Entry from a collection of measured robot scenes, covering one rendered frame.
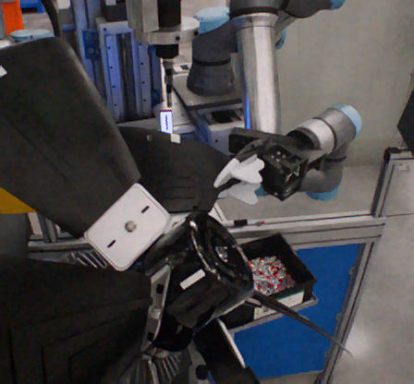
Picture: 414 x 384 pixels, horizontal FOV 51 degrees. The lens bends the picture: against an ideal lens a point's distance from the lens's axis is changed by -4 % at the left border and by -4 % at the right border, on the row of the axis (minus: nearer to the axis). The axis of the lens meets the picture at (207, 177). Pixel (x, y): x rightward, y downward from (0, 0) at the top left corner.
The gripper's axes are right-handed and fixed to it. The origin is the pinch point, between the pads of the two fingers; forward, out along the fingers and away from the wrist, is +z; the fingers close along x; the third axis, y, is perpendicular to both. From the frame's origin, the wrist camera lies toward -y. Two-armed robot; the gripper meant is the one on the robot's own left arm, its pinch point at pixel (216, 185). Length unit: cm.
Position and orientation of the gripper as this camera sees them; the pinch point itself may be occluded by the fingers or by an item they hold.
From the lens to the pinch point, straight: 71.5
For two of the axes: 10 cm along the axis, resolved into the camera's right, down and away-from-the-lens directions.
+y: 6.8, 5.0, -5.3
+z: -7.3, 4.0, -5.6
